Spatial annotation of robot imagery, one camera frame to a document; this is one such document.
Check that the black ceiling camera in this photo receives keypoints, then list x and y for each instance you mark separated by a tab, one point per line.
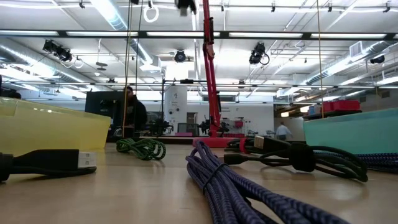
180	56
257	53
59	51
377	59

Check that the red storage box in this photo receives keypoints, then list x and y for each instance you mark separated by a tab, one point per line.
342	105

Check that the person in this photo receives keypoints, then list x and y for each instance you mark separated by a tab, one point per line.
282	130
136	115

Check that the teal translucent plastic bin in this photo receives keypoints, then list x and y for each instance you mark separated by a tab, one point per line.
357	130

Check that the black distant rig frame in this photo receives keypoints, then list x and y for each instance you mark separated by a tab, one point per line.
186	81

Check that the black monitor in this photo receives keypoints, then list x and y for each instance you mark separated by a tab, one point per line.
102	105

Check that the black aluminium rig frame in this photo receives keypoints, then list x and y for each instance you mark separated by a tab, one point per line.
225	34

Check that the silver ventilation duct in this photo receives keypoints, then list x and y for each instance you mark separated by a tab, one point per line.
115	18

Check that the red desk lamp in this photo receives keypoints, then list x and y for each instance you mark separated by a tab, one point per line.
213	93

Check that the yellow translucent plastic bin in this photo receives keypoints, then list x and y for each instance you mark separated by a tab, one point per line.
46	127

